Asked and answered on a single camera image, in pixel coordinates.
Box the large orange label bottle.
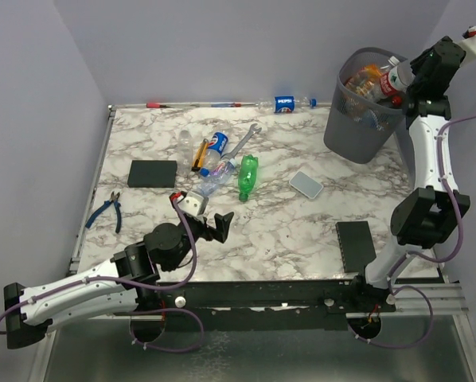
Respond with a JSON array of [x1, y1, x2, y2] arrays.
[[345, 56, 400, 103]]

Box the grey white rectangular pad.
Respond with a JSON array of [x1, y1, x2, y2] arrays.
[[289, 171, 323, 200]]

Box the blue handled pliers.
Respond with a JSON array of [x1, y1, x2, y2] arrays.
[[84, 190, 123, 233]]

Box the red green label water bottle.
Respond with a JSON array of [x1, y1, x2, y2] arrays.
[[375, 60, 415, 101]]

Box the Pepsi bottle at back edge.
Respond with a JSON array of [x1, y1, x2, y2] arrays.
[[257, 95, 318, 114]]

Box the Pepsi bottle blue label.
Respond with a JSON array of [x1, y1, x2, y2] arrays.
[[200, 131, 228, 177]]

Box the green plastic bottle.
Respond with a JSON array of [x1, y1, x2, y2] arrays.
[[238, 154, 259, 202]]

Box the grey mesh waste bin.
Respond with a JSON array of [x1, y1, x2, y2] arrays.
[[323, 47, 405, 164]]

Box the red handled screwdriver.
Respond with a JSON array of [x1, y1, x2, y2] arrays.
[[146, 103, 173, 109]]

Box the clear empty bottle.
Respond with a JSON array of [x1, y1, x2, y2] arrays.
[[178, 130, 193, 169]]

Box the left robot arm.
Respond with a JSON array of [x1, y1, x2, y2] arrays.
[[0, 211, 234, 349]]

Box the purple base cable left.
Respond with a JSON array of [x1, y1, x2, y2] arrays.
[[129, 308, 205, 353]]

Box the clear bottle purple label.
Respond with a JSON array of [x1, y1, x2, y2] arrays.
[[196, 158, 236, 197]]

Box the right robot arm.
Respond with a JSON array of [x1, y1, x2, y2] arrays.
[[349, 37, 470, 311]]

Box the black notebook right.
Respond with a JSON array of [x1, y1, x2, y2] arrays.
[[336, 220, 377, 273]]

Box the silver open-end wrench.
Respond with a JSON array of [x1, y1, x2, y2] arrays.
[[221, 123, 262, 160]]

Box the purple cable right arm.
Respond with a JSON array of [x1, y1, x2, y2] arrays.
[[384, 107, 476, 349]]

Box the blue label water bottle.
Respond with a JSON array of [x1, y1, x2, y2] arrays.
[[357, 109, 397, 131]]

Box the blue handled screwdriver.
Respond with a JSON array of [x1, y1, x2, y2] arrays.
[[210, 102, 244, 108]]

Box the red label clear bottle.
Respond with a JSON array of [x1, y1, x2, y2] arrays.
[[390, 95, 403, 108]]

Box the black box left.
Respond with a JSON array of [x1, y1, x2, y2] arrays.
[[127, 160, 178, 189]]

